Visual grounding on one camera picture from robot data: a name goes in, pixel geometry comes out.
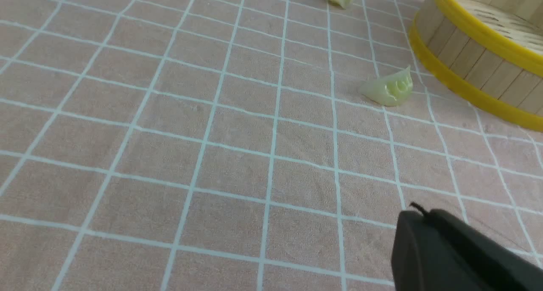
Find bamboo steamer tray yellow rims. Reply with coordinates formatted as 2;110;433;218
409;0;543;132

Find pink grid tablecloth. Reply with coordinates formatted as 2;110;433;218
0;0;542;291

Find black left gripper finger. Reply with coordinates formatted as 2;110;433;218
391;202;543;291

